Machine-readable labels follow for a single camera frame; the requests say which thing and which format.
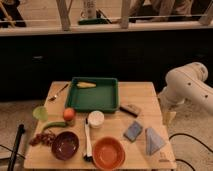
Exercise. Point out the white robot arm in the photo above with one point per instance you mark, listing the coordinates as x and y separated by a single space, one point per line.
185 82

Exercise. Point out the green plastic tray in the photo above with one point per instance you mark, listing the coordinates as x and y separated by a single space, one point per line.
103 97

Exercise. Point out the yellow corn cob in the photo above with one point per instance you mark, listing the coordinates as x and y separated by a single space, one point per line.
85 85

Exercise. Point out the white small cup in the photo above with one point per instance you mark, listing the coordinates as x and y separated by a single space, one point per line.
96 119

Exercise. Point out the orange fruit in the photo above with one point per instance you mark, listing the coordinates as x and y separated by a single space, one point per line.
69 114

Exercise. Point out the metal fork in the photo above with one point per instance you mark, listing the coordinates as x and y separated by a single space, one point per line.
54 97

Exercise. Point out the wooden cutting board table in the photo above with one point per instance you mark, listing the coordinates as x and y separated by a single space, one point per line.
143 95

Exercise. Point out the green chili pepper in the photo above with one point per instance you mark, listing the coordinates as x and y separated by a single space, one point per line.
54 124

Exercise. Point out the orange bowl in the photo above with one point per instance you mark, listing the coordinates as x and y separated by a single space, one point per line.
108 154

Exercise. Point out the light green cup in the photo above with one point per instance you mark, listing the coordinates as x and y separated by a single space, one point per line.
40 113

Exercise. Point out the dark purple bowl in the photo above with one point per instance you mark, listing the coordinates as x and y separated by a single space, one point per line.
65 145

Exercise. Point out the blue grey folded cloth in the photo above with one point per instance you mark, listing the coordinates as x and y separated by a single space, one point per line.
154 142

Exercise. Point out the green white bottle base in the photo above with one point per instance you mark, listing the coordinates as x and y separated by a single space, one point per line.
91 15

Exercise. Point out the red grape bunch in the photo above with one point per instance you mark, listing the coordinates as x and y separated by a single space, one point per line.
43 138

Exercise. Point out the black pole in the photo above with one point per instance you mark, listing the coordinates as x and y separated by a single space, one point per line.
14 153

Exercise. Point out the wooden railing post right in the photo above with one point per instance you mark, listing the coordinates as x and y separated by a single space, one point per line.
124 20

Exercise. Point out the wooden railing post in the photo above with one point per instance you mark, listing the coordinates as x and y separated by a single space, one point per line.
124 20
63 13

